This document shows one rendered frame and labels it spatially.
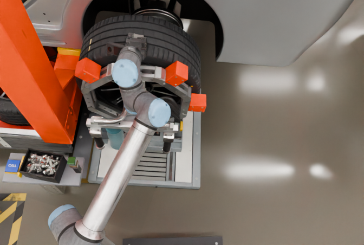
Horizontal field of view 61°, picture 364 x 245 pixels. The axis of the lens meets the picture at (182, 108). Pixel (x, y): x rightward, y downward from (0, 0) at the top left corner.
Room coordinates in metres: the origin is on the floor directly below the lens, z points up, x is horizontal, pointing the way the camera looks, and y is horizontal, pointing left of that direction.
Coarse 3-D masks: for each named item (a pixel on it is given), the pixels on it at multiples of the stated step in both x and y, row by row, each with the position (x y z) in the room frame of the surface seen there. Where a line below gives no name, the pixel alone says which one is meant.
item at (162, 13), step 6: (138, 12) 1.23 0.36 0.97; (144, 12) 1.22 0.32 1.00; (150, 12) 1.22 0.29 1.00; (156, 12) 1.23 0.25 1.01; (162, 12) 1.24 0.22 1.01; (168, 12) 1.26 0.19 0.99; (162, 18) 1.23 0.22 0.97; (168, 18) 1.24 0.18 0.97; (174, 18) 1.25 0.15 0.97; (180, 24) 1.27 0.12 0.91
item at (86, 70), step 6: (84, 60) 0.75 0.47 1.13; (90, 60) 0.76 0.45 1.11; (78, 66) 0.73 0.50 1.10; (84, 66) 0.72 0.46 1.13; (90, 66) 0.74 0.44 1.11; (96, 66) 0.76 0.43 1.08; (78, 72) 0.69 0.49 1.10; (84, 72) 0.69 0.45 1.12; (90, 72) 0.71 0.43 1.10; (96, 72) 0.73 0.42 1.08; (84, 78) 0.69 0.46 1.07; (90, 78) 0.70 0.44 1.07; (96, 78) 0.70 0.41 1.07
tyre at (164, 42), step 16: (128, 16) 1.01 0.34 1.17; (144, 16) 1.03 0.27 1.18; (96, 32) 0.93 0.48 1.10; (112, 32) 0.91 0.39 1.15; (128, 32) 0.92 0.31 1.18; (144, 32) 0.93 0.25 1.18; (160, 32) 0.97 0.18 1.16; (176, 32) 1.02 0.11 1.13; (96, 48) 0.84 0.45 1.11; (160, 48) 0.87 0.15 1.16; (176, 48) 0.92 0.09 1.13; (192, 48) 1.00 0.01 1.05; (160, 64) 0.83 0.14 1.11; (192, 64) 0.91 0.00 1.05; (80, 80) 0.76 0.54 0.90; (192, 80) 0.86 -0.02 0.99; (96, 96) 0.77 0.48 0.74
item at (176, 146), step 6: (180, 120) 1.03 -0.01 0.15; (180, 126) 0.96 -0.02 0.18; (180, 132) 0.93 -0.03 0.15; (174, 138) 0.86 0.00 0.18; (180, 138) 0.87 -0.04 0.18; (150, 144) 0.79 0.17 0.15; (156, 144) 0.80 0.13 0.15; (162, 144) 0.81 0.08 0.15; (174, 144) 0.83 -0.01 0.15; (180, 144) 0.84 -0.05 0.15; (156, 150) 0.77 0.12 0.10; (174, 150) 0.79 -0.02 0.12; (180, 150) 0.80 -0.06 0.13
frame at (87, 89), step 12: (108, 72) 0.72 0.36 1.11; (144, 72) 0.78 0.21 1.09; (156, 72) 0.77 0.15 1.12; (84, 84) 0.71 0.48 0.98; (96, 84) 0.70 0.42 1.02; (168, 84) 0.75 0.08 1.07; (180, 84) 0.81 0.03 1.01; (84, 96) 0.69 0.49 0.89; (180, 96) 0.76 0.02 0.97; (96, 108) 0.70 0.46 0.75; (108, 108) 0.74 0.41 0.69; (168, 120) 0.76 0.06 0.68
